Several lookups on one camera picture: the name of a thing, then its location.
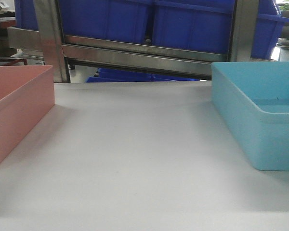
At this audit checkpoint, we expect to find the light blue plastic box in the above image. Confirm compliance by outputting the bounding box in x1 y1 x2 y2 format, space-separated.
211 62 289 171

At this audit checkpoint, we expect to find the pink plastic box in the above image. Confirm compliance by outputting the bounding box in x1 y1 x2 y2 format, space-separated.
0 65 55 163

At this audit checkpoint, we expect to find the stainless steel shelf rack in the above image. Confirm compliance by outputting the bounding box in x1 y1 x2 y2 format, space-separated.
8 0 259 83

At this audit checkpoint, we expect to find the dark blue bin upper left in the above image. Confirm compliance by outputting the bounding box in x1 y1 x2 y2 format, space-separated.
59 0 154 43

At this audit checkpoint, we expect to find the dark blue bin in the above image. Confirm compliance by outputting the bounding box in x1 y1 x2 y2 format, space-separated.
59 0 154 43
14 0 39 31
152 0 235 54
251 0 289 59

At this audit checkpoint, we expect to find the dark blue bin upper middle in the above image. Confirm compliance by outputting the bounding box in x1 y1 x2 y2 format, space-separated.
152 0 235 54

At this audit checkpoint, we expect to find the dark blue bin upper right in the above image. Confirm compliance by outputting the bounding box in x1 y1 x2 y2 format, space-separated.
251 0 289 59

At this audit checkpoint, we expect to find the dark blue bin far left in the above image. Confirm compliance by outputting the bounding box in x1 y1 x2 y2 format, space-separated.
14 0 39 31

